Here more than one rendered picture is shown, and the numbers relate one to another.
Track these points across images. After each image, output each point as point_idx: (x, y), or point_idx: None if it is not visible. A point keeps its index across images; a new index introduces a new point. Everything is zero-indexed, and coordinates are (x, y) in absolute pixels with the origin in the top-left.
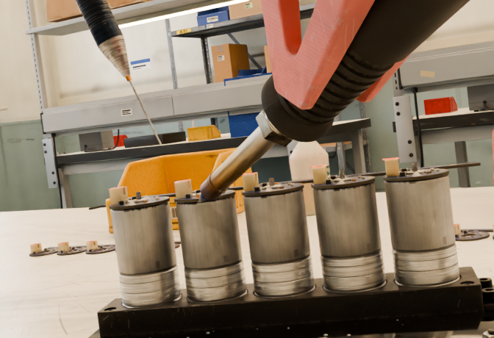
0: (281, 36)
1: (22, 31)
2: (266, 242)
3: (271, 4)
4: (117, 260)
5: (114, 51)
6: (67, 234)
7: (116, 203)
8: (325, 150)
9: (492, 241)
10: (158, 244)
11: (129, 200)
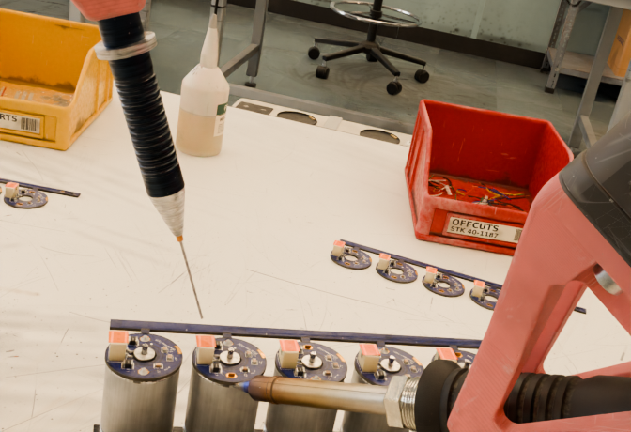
0: (493, 407)
1: None
2: (298, 431)
3: (497, 374)
4: (103, 420)
5: (173, 208)
6: None
7: (116, 360)
8: (227, 83)
9: (423, 290)
10: (165, 414)
11: (129, 350)
